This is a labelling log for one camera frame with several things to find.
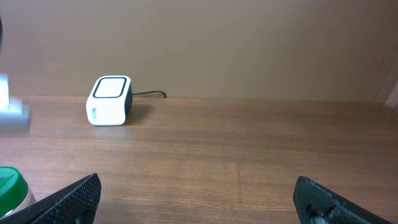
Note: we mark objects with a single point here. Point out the green lid jar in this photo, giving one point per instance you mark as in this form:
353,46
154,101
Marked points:
15,194

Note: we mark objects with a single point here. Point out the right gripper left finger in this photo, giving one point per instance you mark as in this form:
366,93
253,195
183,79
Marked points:
76,203

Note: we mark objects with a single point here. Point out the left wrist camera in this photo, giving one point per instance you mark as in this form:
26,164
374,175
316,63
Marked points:
15,115

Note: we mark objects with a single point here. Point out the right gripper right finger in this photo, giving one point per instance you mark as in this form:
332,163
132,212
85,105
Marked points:
315,203

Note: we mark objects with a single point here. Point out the white barcode scanner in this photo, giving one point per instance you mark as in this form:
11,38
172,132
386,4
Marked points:
110,101

